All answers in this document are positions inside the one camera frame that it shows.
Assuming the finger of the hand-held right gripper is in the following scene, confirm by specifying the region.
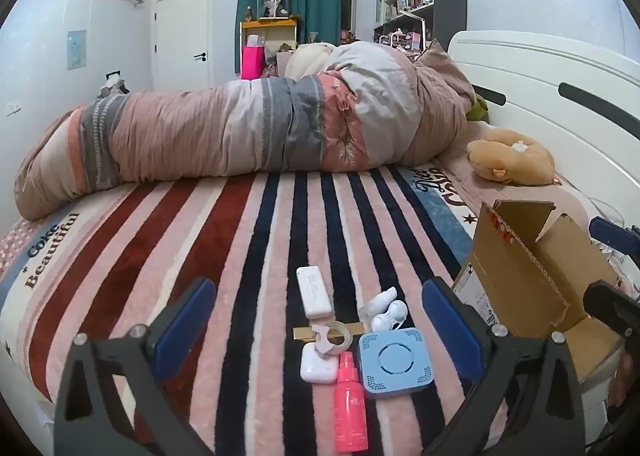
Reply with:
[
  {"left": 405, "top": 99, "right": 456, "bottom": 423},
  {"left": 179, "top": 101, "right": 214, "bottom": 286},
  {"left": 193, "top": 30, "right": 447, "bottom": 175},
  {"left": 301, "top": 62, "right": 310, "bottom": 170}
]
[
  {"left": 582, "top": 280, "right": 640, "bottom": 342},
  {"left": 588, "top": 216, "right": 640, "bottom": 258}
]

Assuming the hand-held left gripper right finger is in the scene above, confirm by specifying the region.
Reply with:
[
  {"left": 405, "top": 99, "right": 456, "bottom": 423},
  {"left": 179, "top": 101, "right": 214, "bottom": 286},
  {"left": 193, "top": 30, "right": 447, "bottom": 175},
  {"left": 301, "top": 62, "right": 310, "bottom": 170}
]
[{"left": 421, "top": 277, "right": 586, "bottom": 456}]

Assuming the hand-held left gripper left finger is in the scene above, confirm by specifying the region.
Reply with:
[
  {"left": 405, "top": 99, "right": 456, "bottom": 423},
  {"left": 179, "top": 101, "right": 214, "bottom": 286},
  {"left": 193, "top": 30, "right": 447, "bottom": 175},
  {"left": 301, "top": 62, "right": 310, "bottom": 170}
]
[{"left": 54, "top": 277, "right": 217, "bottom": 456}]

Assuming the white rounded gadget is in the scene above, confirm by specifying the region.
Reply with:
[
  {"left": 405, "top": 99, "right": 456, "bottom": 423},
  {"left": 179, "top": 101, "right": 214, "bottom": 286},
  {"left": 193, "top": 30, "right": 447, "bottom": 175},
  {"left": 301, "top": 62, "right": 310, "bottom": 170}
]
[{"left": 371, "top": 300, "right": 409, "bottom": 335}]

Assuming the blue square device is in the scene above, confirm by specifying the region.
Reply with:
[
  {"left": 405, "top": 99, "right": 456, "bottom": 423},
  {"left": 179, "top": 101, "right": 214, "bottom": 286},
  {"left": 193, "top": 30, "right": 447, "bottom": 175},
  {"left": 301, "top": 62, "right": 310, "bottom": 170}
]
[{"left": 358, "top": 328, "right": 434, "bottom": 400}]

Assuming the brown cardboard box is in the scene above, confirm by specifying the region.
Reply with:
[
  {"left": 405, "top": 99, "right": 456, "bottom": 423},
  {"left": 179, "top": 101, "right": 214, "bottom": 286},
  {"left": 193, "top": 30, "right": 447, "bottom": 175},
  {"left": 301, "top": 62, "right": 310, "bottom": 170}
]
[{"left": 452, "top": 200, "right": 626, "bottom": 387}]

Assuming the gold bar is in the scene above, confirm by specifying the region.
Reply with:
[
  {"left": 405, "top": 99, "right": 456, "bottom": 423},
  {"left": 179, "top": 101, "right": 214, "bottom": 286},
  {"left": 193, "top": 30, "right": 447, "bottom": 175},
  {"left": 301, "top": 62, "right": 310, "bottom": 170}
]
[{"left": 293, "top": 322, "right": 367, "bottom": 340}]

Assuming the clear tape roll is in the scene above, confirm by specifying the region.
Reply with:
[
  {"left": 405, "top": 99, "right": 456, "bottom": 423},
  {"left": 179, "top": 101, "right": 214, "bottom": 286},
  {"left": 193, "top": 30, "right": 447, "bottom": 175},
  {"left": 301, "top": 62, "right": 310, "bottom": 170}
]
[{"left": 311, "top": 321, "right": 354, "bottom": 355}]

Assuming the pink spray bottle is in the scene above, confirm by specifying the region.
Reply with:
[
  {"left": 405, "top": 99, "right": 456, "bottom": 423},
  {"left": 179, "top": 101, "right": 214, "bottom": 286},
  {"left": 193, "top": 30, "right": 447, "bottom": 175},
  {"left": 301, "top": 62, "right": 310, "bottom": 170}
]
[{"left": 333, "top": 351, "right": 369, "bottom": 452}]

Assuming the white rectangular case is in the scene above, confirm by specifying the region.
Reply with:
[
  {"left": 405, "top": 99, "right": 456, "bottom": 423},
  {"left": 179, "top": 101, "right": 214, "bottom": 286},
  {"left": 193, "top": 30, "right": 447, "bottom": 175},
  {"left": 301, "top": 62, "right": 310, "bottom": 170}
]
[{"left": 296, "top": 266, "right": 334, "bottom": 320}]

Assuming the white square case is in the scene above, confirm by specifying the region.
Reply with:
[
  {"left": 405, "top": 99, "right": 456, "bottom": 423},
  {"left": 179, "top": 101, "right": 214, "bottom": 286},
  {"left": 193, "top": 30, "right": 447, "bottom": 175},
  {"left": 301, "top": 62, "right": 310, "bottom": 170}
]
[{"left": 300, "top": 342, "right": 337, "bottom": 385}]

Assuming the striped plush blanket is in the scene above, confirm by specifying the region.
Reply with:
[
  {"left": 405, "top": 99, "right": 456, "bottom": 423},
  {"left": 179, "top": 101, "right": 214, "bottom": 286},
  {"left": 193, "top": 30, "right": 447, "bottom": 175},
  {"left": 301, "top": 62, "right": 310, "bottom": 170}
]
[{"left": 0, "top": 163, "right": 501, "bottom": 456}]

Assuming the orange plush toy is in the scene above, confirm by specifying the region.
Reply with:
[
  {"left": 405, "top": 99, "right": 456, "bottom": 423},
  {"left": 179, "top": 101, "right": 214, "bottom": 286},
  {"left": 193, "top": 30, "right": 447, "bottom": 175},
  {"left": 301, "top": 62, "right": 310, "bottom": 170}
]
[{"left": 466, "top": 128, "right": 562, "bottom": 187}]

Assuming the pink ribbed pillow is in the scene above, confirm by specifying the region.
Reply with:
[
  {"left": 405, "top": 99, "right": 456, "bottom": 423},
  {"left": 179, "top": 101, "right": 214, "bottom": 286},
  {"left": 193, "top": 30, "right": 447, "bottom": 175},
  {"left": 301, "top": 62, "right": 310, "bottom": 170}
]
[{"left": 432, "top": 122, "right": 601, "bottom": 237}]

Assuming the white bed headboard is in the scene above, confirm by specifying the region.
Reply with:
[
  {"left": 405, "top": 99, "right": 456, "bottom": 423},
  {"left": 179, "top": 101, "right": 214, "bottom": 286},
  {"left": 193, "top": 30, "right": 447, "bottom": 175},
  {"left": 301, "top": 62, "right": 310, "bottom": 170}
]
[{"left": 446, "top": 29, "right": 640, "bottom": 257}]

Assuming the green plush toy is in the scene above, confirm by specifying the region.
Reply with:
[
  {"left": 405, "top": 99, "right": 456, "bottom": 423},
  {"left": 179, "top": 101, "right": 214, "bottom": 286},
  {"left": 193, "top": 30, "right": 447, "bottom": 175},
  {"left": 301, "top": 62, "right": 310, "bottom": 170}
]
[{"left": 465, "top": 93, "right": 491, "bottom": 123}]

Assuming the pink grey rolled quilt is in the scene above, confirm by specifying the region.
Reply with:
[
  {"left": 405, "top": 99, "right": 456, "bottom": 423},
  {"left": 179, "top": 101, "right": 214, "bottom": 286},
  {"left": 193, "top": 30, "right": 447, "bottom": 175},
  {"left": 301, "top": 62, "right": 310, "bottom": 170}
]
[{"left": 14, "top": 38, "right": 478, "bottom": 222}]

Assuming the pile of bags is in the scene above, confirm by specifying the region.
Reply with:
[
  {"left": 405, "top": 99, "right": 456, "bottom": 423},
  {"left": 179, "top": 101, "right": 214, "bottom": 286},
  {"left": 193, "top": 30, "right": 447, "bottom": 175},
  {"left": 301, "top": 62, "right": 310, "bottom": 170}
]
[{"left": 94, "top": 73, "right": 132, "bottom": 100}]

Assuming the pink bag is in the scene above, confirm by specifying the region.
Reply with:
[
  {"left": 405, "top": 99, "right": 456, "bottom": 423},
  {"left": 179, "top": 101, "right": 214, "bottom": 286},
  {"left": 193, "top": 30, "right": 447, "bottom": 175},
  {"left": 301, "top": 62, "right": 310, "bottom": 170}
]
[{"left": 241, "top": 44, "right": 266, "bottom": 80}]

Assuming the white door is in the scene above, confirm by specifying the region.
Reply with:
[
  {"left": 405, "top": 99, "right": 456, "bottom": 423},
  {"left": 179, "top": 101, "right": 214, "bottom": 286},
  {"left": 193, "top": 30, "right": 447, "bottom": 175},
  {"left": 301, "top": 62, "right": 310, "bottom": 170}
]
[{"left": 153, "top": 0, "right": 211, "bottom": 93}]

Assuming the cream cushion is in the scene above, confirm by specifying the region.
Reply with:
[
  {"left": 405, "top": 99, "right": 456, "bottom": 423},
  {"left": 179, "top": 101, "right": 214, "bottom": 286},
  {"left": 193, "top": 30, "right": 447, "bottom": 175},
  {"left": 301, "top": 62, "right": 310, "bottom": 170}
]
[{"left": 285, "top": 41, "right": 337, "bottom": 80}]

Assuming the yellow shelf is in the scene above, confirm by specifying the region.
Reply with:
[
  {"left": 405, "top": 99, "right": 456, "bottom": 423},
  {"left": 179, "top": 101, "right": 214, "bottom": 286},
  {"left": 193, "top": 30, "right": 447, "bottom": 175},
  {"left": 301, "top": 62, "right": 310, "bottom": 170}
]
[{"left": 240, "top": 18, "right": 300, "bottom": 80}]

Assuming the white cable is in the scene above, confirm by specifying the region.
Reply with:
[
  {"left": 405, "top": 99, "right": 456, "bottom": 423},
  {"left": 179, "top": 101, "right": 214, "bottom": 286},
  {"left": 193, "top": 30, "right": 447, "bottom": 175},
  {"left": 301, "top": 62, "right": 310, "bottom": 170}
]
[{"left": 586, "top": 196, "right": 627, "bottom": 238}]

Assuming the small blue wall poster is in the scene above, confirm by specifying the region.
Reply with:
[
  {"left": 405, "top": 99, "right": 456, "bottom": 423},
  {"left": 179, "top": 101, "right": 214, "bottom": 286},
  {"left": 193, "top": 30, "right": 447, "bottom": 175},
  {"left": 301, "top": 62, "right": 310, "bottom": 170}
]
[{"left": 66, "top": 29, "right": 88, "bottom": 71}]

